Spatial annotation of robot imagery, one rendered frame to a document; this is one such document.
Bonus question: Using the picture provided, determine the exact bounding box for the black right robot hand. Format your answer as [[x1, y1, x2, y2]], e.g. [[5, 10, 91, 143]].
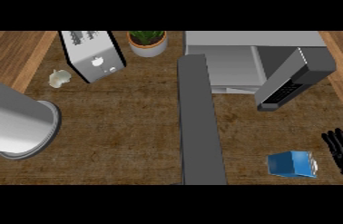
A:
[[320, 128, 343, 175]]

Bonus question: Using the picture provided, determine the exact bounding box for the blue milk carton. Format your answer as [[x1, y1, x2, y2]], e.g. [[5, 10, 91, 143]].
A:
[[264, 151, 320, 179]]

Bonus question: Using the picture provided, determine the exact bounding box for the grey microwave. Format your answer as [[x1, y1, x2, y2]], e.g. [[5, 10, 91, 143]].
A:
[[183, 31, 336, 112]]

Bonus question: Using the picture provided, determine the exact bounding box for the potted green plant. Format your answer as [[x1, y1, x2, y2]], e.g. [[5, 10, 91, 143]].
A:
[[125, 31, 168, 58]]

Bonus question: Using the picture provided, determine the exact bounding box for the silver toaster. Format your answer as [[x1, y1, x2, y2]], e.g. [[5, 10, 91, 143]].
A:
[[57, 31, 127, 84]]

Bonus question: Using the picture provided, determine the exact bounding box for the pale garlic bulb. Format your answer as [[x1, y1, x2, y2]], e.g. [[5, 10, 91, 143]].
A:
[[47, 69, 73, 89]]

